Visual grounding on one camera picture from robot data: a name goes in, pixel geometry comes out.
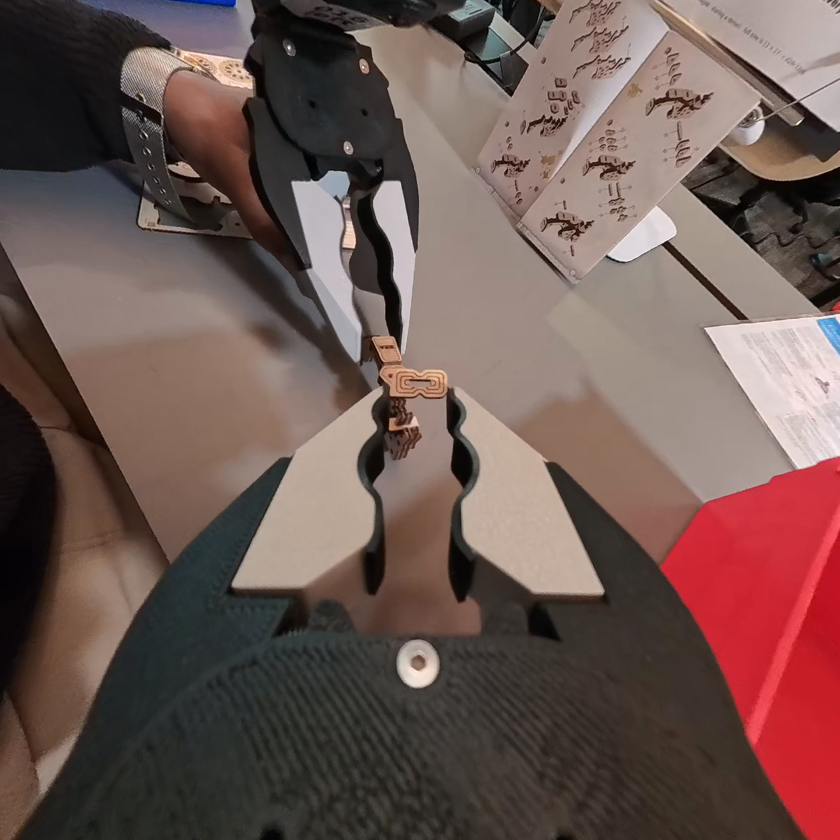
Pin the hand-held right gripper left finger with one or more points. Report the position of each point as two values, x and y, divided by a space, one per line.
308 518

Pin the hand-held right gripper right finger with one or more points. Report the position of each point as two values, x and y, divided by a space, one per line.
525 525

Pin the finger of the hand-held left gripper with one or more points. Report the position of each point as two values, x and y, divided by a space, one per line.
401 249
325 249

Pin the wooden puzzle model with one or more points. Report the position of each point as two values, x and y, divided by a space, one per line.
400 433

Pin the small wooden puzzle piece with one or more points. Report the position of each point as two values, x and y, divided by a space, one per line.
438 387

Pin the person's left forearm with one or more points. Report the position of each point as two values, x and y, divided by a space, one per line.
59 79

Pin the grey desk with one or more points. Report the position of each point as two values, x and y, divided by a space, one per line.
197 341

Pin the person's left hand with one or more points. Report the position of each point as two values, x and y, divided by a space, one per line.
210 131

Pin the wooden gear puzzle sheet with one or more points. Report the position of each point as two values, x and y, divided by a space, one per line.
229 69

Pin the black power adapter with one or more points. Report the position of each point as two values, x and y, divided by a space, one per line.
466 16

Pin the beige trousers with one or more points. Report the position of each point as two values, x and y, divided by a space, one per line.
98 590

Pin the puzzle instruction booklet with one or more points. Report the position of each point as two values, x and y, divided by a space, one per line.
590 131

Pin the red box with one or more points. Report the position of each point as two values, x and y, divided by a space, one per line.
754 590

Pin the person's black sweater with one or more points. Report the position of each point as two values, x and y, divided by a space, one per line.
23 525

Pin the printed white leaflet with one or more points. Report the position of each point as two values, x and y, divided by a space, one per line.
781 380

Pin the wooden skateboard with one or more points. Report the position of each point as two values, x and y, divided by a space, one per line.
787 157

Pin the white paper sheets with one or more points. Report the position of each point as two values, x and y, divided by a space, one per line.
754 39

